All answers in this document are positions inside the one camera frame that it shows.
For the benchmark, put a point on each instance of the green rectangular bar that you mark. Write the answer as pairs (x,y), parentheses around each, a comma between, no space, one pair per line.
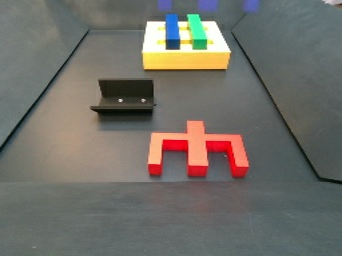
(196,32)

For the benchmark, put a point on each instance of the black angle bracket holder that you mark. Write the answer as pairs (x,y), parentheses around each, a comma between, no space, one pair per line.
(126,95)

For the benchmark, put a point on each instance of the yellow slotted base board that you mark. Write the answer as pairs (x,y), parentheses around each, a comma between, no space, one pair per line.
(184,58)

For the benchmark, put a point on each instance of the purple three-legged block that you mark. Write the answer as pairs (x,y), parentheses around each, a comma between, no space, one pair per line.
(210,5)

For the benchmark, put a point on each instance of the blue rectangular bar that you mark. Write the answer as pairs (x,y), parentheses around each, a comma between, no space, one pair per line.
(172,36)

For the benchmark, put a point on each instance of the red three-legged block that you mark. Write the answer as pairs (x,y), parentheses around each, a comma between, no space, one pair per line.
(196,143)

